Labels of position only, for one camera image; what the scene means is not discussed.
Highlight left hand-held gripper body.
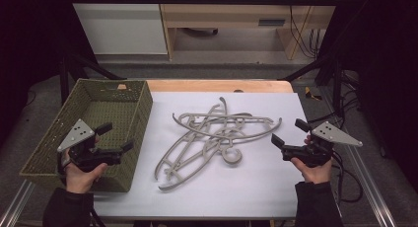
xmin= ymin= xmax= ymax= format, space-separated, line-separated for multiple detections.
xmin=57 ymin=118 xmax=122 ymax=173

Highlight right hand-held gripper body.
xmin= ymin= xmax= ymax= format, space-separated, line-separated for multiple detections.
xmin=281 ymin=120 xmax=364 ymax=169

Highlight green woven basket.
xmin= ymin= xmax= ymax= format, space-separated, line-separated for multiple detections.
xmin=19 ymin=78 xmax=154 ymax=193

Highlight grey plastic clothes hanger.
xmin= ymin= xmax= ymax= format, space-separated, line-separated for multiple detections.
xmin=172 ymin=112 xmax=283 ymax=166
xmin=153 ymin=131 xmax=233 ymax=192
xmin=196 ymin=96 xmax=254 ymax=149
xmin=176 ymin=103 xmax=275 ymax=146

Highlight person's right hand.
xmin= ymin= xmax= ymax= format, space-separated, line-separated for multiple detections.
xmin=290 ymin=156 xmax=333 ymax=185

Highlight person's left hand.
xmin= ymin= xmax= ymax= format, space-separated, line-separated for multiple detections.
xmin=63 ymin=154 xmax=109 ymax=194

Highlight yellow black tool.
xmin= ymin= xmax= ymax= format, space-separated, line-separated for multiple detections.
xmin=304 ymin=86 xmax=323 ymax=102

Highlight white table mat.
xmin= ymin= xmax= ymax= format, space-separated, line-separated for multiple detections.
xmin=93 ymin=91 xmax=343 ymax=220

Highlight black metal stand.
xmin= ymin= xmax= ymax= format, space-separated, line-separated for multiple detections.
xmin=279 ymin=53 xmax=344 ymax=116
xmin=58 ymin=52 xmax=127 ymax=105

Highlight black curtain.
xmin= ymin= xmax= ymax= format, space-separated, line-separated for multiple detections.
xmin=314 ymin=0 xmax=418 ymax=191
xmin=0 ymin=0 xmax=98 ymax=146

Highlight white cabinet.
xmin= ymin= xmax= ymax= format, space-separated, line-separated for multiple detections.
xmin=67 ymin=0 xmax=169 ymax=55

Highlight light wooden desk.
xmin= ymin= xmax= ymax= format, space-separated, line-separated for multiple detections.
xmin=157 ymin=0 xmax=339 ymax=61

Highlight black floor cables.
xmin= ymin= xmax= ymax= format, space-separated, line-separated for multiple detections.
xmin=309 ymin=70 xmax=363 ymax=131

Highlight aluminium rail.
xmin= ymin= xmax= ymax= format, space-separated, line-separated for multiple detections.
xmin=341 ymin=144 xmax=398 ymax=227
xmin=0 ymin=181 xmax=35 ymax=227

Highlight hanging black cables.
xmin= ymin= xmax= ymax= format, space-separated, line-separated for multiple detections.
xmin=287 ymin=0 xmax=321 ymax=59

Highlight black horizontal frame bar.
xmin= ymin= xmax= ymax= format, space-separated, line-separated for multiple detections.
xmin=65 ymin=0 xmax=343 ymax=7

